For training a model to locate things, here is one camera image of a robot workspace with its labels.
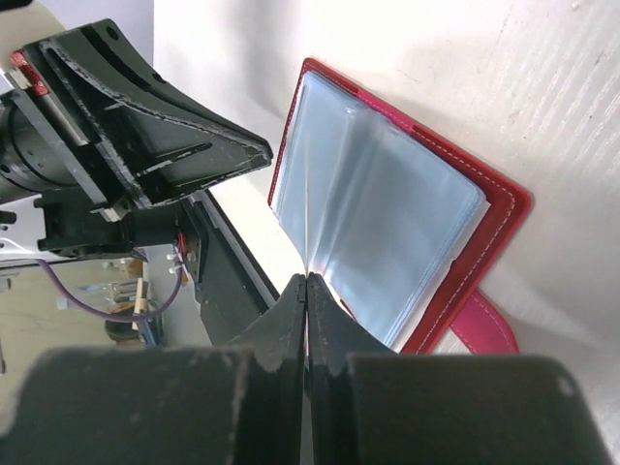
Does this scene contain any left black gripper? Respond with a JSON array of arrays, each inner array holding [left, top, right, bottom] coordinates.
[[1, 19, 272, 260]]

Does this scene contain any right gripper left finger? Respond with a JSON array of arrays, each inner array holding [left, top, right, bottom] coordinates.
[[1, 275, 306, 464]]

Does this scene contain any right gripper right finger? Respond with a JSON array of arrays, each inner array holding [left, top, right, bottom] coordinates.
[[307, 273, 611, 464]]

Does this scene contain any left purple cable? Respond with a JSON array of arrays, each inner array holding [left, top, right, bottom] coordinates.
[[38, 251, 185, 324]]

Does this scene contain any red leather card holder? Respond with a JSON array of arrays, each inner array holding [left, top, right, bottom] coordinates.
[[267, 58, 532, 354]]

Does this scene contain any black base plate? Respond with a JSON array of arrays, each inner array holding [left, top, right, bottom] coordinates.
[[179, 191, 279, 346]]

